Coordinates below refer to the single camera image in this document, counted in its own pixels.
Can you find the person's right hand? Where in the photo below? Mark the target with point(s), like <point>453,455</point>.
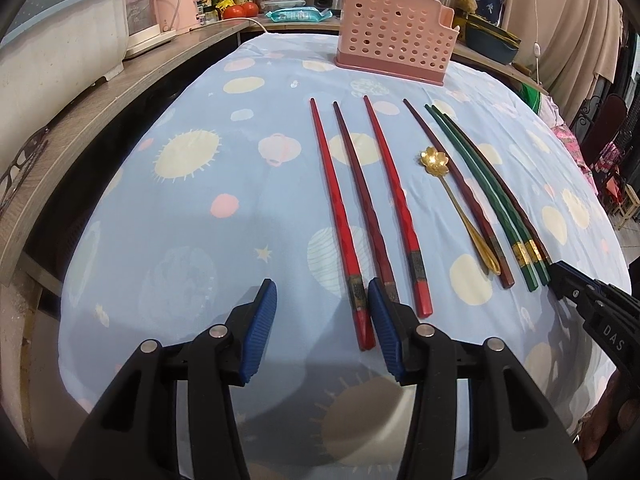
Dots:
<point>600,430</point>

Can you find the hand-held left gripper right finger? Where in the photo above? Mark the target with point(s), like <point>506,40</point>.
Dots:
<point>385,330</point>

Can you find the gold flower spoon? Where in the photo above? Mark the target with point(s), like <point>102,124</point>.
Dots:
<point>431,161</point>

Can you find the red tomato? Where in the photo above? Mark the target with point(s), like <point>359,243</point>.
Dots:
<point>233,12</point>
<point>250,8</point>

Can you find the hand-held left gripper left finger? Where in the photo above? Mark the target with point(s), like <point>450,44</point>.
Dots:
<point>260,330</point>

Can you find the blue printed tablecloth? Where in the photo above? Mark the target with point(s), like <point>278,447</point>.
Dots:
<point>225,185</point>

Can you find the pink perforated utensil basket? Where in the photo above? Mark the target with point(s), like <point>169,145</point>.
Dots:
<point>390,30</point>

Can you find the green chopstick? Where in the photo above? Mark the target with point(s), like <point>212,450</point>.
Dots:
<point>527,272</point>
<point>541,270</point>

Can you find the dark brown chopstick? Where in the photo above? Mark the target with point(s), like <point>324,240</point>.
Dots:
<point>535,240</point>

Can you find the white clear-lid appliance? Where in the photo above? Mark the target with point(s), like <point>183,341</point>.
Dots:
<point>145,35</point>

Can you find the dark red chopstick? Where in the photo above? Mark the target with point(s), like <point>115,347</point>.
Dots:
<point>364,200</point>
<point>502,270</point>

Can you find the blue wet wipes packet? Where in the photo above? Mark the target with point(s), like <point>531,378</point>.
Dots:
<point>295,15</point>

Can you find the black metal chair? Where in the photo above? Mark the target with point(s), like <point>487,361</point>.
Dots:
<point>612,120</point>

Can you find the grey plastic basin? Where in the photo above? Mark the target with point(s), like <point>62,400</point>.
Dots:
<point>50,45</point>

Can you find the bright red chopstick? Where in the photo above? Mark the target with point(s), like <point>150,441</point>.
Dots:
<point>394,200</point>
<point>340,225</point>

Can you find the beige curtain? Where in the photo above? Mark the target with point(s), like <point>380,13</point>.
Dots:
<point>560,25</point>

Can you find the green plastic object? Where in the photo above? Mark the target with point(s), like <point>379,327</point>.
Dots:
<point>534,97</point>

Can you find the brown sponge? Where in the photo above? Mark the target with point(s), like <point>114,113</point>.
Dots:
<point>467,2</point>

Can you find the stacked blue bowls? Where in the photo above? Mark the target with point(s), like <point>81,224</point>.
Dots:
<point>492,42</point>

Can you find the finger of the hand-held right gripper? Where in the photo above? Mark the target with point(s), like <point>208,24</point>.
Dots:
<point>575,285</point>

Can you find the pink floral cloth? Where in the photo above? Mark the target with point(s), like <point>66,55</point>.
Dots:
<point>570,145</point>

